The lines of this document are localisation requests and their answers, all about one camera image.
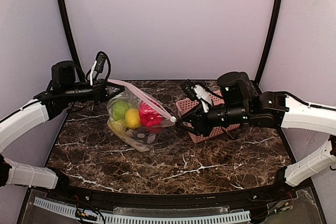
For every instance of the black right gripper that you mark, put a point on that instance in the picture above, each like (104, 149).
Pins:
(203, 118)

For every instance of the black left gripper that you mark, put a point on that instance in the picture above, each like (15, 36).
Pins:
(101, 91)

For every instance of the pink perforated plastic basket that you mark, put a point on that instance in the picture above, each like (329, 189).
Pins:
(186, 104)

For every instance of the green toy chayote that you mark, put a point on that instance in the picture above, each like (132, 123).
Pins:
(119, 110)

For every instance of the red toy bell pepper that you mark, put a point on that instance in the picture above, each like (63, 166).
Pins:
(149, 116)

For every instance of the clear zip top bag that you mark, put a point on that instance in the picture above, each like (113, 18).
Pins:
(134, 96)

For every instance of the yellow toy lemon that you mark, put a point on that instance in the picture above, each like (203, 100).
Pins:
(132, 119)

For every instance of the yellow toy napa cabbage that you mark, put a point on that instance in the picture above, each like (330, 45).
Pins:
(117, 127)

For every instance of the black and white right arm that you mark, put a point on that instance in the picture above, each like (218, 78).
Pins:
(269, 109)

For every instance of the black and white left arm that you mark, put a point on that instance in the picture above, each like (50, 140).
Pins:
(61, 92)

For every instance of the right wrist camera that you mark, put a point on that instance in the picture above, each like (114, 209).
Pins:
(197, 91)

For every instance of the black curved front rail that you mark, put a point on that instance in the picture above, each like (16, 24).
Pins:
(255, 199)

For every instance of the white slotted cable duct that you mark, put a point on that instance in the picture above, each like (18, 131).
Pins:
(138, 215)

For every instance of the black right frame post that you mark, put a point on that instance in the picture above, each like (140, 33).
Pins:
(268, 41)

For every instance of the black frame post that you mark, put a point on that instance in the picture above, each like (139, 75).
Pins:
(268, 41)
(67, 30)

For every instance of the black left frame post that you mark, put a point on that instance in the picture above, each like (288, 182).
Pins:
(67, 30)

